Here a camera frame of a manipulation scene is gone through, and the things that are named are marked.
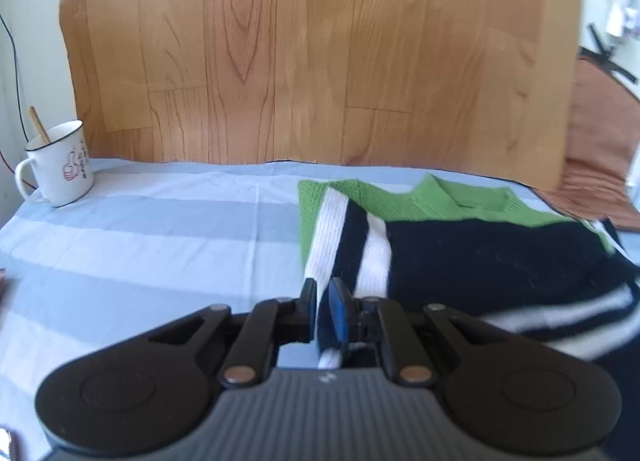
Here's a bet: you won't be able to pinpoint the black cable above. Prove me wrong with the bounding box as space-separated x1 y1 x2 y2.
0 14 32 143

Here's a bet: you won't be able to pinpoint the green black white knit sweater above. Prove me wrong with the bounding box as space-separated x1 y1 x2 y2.
297 174 640 370

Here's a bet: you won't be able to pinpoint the wooden stir stick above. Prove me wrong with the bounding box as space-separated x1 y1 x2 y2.
28 106 51 145

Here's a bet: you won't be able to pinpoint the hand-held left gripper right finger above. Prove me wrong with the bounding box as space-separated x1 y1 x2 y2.
318 276 502 388

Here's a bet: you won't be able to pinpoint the wood pattern board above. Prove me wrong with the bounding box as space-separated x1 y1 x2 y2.
59 0 584 191

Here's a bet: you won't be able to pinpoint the black tape strips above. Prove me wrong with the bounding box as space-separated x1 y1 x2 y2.
580 21 640 88

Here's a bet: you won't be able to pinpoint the white enamel mug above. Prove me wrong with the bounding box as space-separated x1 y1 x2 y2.
15 120 96 208

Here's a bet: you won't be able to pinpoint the brown mesh seat mat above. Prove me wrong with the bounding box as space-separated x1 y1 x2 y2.
539 56 640 233

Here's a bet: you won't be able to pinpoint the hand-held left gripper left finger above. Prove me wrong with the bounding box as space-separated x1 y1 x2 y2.
148 277 318 388

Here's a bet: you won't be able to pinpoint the blue white striped bed sheet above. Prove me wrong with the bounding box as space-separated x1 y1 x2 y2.
0 157 640 461

